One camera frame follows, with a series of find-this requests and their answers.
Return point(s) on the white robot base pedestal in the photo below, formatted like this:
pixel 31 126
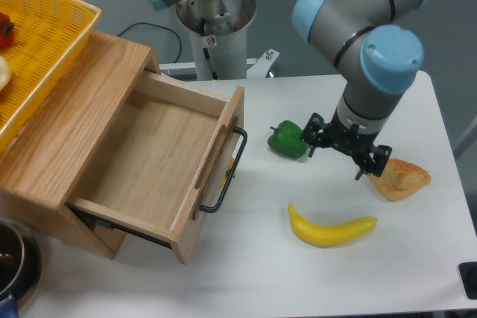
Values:
pixel 218 36

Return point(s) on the baked pastry slice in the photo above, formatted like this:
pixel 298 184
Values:
pixel 400 179

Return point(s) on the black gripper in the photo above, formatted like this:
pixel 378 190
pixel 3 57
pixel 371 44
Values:
pixel 350 135

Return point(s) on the black corner device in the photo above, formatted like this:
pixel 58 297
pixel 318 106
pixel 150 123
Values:
pixel 468 273

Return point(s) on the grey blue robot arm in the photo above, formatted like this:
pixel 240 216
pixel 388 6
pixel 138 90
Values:
pixel 378 59

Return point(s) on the green bell pepper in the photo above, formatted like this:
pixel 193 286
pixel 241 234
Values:
pixel 286 140

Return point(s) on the yellow plastic basket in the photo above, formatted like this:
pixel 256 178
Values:
pixel 48 36

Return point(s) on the dark metal pot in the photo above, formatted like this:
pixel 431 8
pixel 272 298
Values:
pixel 21 269

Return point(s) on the black drawer handle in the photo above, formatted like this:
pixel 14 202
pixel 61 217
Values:
pixel 215 208

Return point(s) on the wooden drawer cabinet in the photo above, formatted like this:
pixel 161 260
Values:
pixel 41 167

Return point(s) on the yellow bell pepper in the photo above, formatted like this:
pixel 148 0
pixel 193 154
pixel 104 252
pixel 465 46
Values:
pixel 227 172

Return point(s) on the wooden top drawer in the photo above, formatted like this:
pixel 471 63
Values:
pixel 163 156

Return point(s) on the white round food item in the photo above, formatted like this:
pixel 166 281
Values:
pixel 5 73

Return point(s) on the yellow banana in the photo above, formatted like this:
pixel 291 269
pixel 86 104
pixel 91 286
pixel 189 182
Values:
pixel 329 236

